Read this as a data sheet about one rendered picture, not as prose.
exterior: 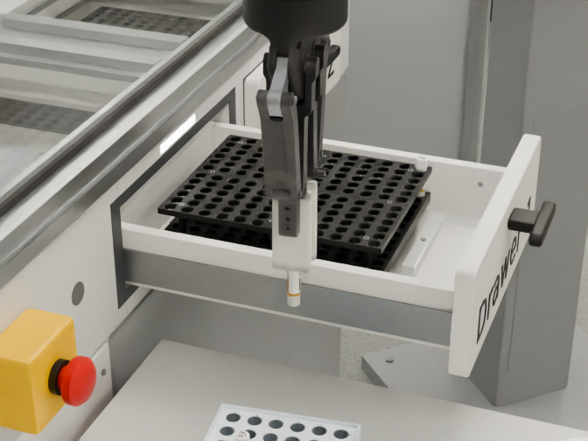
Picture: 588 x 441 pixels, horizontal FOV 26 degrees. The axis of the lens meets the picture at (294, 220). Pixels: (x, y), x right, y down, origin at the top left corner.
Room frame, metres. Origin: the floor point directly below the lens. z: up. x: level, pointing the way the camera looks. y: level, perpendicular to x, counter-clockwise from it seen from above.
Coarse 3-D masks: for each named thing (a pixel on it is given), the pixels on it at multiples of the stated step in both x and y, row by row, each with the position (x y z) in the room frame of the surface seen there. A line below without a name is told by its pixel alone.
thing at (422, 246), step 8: (432, 216) 1.14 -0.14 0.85; (440, 216) 1.14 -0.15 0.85; (432, 224) 1.13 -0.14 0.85; (440, 224) 1.13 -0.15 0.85; (424, 232) 1.11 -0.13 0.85; (432, 232) 1.11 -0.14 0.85; (416, 240) 1.09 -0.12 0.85; (424, 240) 1.09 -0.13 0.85; (432, 240) 1.10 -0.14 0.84; (416, 248) 1.08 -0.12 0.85; (424, 248) 1.08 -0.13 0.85; (408, 256) 1.06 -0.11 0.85; (416, 256) 1.06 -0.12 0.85; (424, 256) 1.08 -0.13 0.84; (408, 264) 1.05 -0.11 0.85; (416, 264) 1.05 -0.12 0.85; (408, 272) 1.04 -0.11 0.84; (416, 272) 1.05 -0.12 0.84
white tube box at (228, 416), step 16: (224, 416) 0.88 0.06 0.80; (240, 416) 0.88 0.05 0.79; (256, 416) 0.88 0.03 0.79; (272, 416) 0.88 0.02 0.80; (288, 416) 0.88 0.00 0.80; (304, 416) 0.88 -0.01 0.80; (208, 432) 0.85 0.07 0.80; (224, 432) 0.87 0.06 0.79; (256, 432) 0.86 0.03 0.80; (272, 432) 0.86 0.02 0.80; (288, 432) 0.86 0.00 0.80; (304, 432) 0.86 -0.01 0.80; (320, 432) 0.87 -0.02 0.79; (336, 432) 0.86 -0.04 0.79; (352, 432) 0.86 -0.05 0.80
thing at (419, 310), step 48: (192, 144) 1.22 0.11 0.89; (336, 144) 1.22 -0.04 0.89; (144, 192) 1.11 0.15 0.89; (432, 192) 1.18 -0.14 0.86; (480, 192) 1.16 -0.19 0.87; (144, 240) 1.03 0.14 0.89; (192, 240) 1.01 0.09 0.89; (192, 288) 1.01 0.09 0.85; (240, 288) 0.99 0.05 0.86; (336, 288) 0.96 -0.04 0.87; (384, 288) 0.95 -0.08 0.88; (432, 288) 0.93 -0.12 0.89; (384, 336) 0.95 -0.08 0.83; (432, 336) 0.93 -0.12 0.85
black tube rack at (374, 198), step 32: (224, 160) 1.17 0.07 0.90; (256, 160) 1.17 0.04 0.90; (320, 160) 1.17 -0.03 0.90; (352, 160) 1.17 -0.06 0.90; (384, 160) 1.17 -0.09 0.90; (192, 192) 1.10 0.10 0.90; (224, 192) 1.10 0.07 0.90; (256, 192) 1.10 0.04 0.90; (320, 192) 1.10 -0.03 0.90; (352, 192) 1.11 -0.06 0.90; (384, 192) 1.10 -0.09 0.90; (192, 224) 1.09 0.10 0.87; (224, 224) 1.04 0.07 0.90; (256, 224) 1.04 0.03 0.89; (320, 224) 1.04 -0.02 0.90; (352, 224) 1.03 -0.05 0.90; (320, 256) 1.02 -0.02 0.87; (352, 256) 1.02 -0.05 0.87; (384, 256) 1.03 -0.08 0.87
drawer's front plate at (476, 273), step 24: (528, 144) 1.15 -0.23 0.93; (528, 168) 1.11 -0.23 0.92; (504, 192) 1.04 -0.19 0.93; (528, 192) 1.13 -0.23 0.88; (504, 216) 1.01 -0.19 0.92; (480, 240) 0.96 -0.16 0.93; (504, 240) 1.02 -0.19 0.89; (480, 264) 0.92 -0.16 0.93; (504, 264) 1.03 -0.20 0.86; (456, 288) 0.91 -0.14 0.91; (480, 288) 0.93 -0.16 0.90; (504, 288) 1.04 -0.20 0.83; (456, 312) 0.91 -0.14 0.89; (456, 336) 0.90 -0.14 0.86; (480, 336) 0.94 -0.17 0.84; (456, 360) 0.90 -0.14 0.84
